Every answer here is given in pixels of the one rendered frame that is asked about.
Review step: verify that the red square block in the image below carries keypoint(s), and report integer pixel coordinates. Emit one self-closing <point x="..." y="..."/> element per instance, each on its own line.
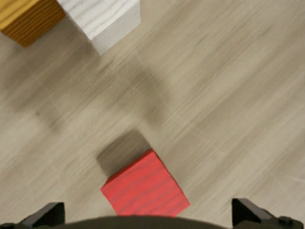
<point x="144" y="187"/>

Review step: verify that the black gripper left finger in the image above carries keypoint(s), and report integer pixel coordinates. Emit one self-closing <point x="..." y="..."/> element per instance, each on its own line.
<point x="52" y="214"/>

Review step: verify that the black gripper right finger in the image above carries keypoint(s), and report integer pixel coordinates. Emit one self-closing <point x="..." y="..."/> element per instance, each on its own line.
<point x="244" y="209"/>

